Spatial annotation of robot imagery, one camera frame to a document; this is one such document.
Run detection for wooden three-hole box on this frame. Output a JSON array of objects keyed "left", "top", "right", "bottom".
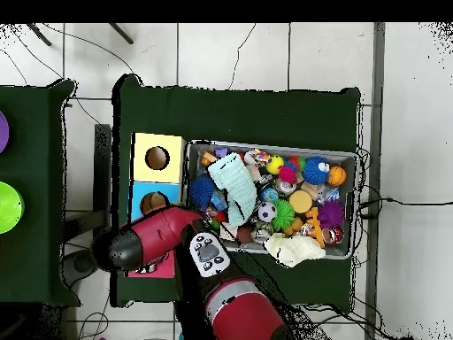
[{"left": 125, "top": 132, "right": 187, "bottom": 279}]

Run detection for black and white soccer ball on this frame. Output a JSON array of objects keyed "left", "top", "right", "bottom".
[{"left": 257, "top": 201, "right": 278, "bottom": 223}]

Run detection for black tripod leg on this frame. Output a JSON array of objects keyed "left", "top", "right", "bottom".
[
  {"left": 108, "top": 22, "right": 134, "bottom": 45},
  {"left": 26, "top": 22, "right": 52, "bottom": 47}
]

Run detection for black upright panel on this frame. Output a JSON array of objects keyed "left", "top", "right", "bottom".
[{"left": 92, "top": 123, "right": 113, "bottom": 235}]

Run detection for dark green tablecloth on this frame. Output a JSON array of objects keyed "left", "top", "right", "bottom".
[
  {"left": 0, "top": 79, "right": 81, "bottom": 307},
  {"left": 109, "top": 73, "right": 362, "bottom": 313}
]

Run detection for purple bowl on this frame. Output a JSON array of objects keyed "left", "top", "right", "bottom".
[{"left": 0, "top": 110, "right": 11, "bottom": 155}]

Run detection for orange toy burger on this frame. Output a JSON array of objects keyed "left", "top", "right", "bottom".
[{"left": 288, "top": 189, "right": 314, "bottom": 214}]

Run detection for blue spiky rubber ball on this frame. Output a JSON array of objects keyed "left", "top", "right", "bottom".
[{"left": 188, "top": 175, "right": 217, "bottom": 208}]

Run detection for cream knitted cloth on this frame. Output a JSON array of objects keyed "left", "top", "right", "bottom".
[{"left": 264, "top": 233, "right": 326, "bottom": 268}]

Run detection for orange basketball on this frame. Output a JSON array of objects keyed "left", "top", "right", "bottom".
[{"left": 326, "top": 165, "right": 348, "bottom": 188}]

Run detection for clear mesh toy bin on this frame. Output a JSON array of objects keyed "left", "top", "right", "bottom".
[{"left": 179, "top": 138, "right": 357, "bottom": 260}]

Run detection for purple spiky rubber ball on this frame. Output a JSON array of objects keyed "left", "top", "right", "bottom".
[{"left": 317, "top": 199, "right": 346, "bottom": 230}]

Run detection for pink spiky rubber ball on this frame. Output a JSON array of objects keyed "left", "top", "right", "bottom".
[{"left": 278, "top": 165, "right": 298, "bottom": 185}]

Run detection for lime green bowl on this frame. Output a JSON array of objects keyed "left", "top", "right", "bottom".
[{"left": 0, "top": 181, "right": 26, "bottom": 235}]

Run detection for blue googly-eyed spiky ball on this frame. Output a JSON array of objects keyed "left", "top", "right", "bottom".
[{"left": 301, "top": 156, "right": 331, "bottom": 186}]

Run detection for small green spiky ball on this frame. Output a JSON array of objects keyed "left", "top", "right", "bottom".
[{"left": 270, "top": 198, "right": 296, "bottom": 231}]

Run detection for mint knitted cloth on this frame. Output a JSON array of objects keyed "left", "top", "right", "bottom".
[{"left": 207, "top": 151, "right": 257, "bottom": 228}]

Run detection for black power cable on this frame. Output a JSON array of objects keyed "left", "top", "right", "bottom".
[{"left": 357, "top": 197, "right": 453, "bottom": 218}]

